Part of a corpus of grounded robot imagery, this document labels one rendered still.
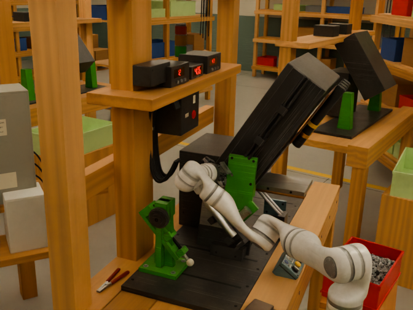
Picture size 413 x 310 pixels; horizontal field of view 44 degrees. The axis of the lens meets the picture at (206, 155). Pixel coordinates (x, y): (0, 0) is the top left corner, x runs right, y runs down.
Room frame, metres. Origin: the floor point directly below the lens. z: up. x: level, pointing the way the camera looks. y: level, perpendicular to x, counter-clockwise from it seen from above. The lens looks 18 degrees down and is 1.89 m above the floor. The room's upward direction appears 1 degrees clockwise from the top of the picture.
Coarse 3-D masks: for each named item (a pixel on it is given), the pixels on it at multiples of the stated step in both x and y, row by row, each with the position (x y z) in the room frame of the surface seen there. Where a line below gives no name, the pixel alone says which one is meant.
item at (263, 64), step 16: (256, 0) 11.26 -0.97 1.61; (256, 16) 11.25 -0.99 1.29; (304, 16) 10.61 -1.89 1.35; (320, 16) 10.43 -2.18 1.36; (336, 16) 10.25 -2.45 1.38; (368, 16) 9.96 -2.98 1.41; (256, 32) 11.24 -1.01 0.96; (304, 32) 10.72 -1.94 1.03; (384, 32) 9.74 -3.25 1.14; (256, 48) 11.24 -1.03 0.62; (320, 48) 10.43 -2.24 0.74; (256, 64) 11.28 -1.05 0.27; (272, 64) 11.03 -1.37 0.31
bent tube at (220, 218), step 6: (222, 162) 1.85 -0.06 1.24; (222, 168) 1.84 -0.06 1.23; (228, 168) 1.86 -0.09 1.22; (210, 210) 1.81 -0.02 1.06; (216, 210) 1.81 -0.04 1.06; (216, 216) 1.79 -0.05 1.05; (222, 216) 1.80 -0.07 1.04; (222, 222) 1.78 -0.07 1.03; (228, 228) 1.76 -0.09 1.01; (228, 234) 1.76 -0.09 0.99; (234, 234) 1.75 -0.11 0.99
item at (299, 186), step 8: (264, 176) 2.02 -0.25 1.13; (272, 176) 2.02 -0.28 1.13; (280, 176) 2.03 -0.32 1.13; (288, 176) 2.03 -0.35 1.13; (264, 184) 1.93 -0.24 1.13; (272, 184) 1.93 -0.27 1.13; (280, 184) 1.93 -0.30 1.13; (288, 184) 1.94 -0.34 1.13; (296, 184) 1.94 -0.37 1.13; (304, 184) 1.94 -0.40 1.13; (264, 192) 1.91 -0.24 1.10; (272, 192) 1.90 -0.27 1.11; (280, 192) 1.89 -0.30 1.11; (288, 192) 1.87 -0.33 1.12; (296, 192) 1.86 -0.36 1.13; (304, 192) 1.85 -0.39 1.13
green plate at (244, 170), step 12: (240, 156) 1.86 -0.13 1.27; (240, 168) 1.85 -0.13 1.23; (252, 168) 1.83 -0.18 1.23; (228, 180) 1.85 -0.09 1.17; (240, 180) 1.83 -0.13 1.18; (252, 180) 1.82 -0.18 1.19; (228, 192) 1.84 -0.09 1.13; (240, 192) 1.82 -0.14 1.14; (252, 192) 1.81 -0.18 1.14; (240, 204) 1.81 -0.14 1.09
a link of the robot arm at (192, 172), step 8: (184, 168) 1.55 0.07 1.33; (192, 168) 1.54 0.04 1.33; (200, 168) 1.55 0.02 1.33; (184, 176) 1.53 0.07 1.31; (192, 176) 1.53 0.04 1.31; (200, 176) 1.53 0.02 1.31; (208, 176) 1.56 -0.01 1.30; (192, 184) 1.54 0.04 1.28; (208, 184) 1.53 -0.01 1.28; (216, 184) 1.55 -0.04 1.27; (200, 192) 1.54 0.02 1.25; (208, 192) 1.52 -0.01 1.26
